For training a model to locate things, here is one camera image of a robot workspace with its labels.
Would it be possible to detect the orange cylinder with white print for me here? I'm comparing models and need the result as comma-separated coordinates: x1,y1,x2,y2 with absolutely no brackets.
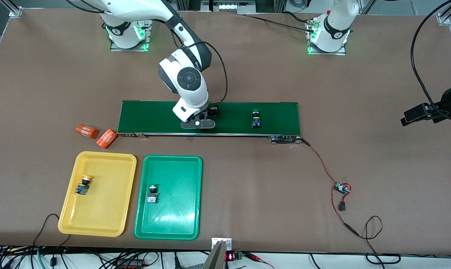
96,129,117,149
75,124,99,139

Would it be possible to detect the yellow push button switch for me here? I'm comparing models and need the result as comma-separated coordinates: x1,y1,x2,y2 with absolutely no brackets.
75,174,94,195

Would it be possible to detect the green conveyor belt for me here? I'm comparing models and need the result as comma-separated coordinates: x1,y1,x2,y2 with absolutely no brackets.
116,100,302,145

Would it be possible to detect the green plastic tray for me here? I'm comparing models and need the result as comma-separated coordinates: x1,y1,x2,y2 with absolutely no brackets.
134,155,203,240

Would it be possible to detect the control box with white lights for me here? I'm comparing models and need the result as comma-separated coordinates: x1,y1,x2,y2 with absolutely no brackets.
200,0,256,12

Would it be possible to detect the yellow plastic tray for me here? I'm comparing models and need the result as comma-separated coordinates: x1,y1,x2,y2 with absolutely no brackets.
57,151,137,238

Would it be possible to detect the red clip lead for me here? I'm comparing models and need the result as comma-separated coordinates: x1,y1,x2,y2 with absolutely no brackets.
244,253,275,269

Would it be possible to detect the red terminal block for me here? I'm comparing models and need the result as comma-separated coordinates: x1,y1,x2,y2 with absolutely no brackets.
115,260,146,269

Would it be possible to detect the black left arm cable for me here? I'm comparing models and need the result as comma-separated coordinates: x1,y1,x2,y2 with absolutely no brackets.
411,0,451,121

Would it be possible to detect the aluminium frame corner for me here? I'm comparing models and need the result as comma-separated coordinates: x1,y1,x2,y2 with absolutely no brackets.
8,0,23,17
437,0,451,26

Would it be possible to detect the red and black wire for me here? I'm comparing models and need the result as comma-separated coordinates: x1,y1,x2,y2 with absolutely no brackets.
301,138,360,236

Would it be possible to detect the looped black cable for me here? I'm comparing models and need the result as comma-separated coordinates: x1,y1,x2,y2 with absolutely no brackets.
354,216,401,265

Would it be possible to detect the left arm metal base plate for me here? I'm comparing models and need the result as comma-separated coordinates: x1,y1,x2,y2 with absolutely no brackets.
307,19,347,56

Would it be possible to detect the long black cable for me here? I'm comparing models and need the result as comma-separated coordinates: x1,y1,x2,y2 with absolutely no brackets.
244,10,315,32

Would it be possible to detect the silver mounting bracket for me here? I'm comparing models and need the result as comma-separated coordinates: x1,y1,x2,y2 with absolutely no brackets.
211,238,232,250

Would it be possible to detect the grey camera pole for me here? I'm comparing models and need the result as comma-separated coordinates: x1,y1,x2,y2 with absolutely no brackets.
202,240,226,269

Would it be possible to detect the thin black cable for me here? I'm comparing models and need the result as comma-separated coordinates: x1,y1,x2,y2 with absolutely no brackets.
33,213,71,266

